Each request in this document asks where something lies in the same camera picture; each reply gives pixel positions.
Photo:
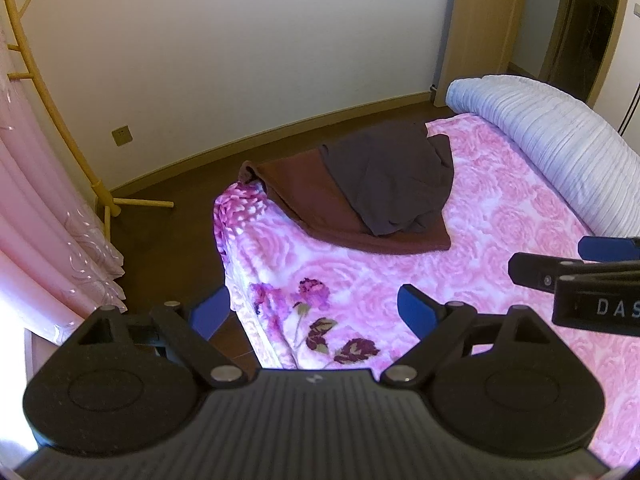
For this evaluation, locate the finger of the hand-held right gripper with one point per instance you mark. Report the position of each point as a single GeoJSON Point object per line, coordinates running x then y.
{"type": "Point", "coordinates": [590, 285]}
{"type": "Point", "coordinates": [610, 249]}

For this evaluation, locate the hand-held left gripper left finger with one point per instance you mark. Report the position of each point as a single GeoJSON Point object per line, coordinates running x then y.
{"type": "Point", "coordinates": [212, 310]}

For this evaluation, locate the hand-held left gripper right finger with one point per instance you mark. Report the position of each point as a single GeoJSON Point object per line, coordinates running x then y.
{"type": "Point", "coordinates": [415, 310]}

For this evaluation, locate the dark long-sleeved shirt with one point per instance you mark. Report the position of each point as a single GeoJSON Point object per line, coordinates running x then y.
{"type": "Point", "coordinates": [390, 180]}

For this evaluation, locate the pink floral blanket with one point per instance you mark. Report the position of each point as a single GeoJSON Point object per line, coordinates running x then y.
{"type": "Point", "coordinates": [500, 210]}

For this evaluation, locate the brown fleece cloth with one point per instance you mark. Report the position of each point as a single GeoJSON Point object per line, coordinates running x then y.
{"type": "Point", "coordinates": [310, 195]}

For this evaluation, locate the pink curtain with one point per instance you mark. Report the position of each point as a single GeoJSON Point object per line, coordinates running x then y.
{"type": "Point", "coordinates": [35, 220]}

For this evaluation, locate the wooden door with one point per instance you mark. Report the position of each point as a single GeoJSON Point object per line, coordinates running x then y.
{"type": "Point", "coordinates": [485, 35]}

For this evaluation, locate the wooden coat rack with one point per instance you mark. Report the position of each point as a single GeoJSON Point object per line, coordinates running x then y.
{"type": "Point", "coordinates": [35, 67]}

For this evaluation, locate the wall socket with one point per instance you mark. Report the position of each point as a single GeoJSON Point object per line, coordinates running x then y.
{"type": "Point", "coordinates": [121, 135]}

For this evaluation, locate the wooden door frame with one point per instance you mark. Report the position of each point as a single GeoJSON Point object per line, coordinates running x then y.
{"type": "Point", "coordinates": [552, 25]}

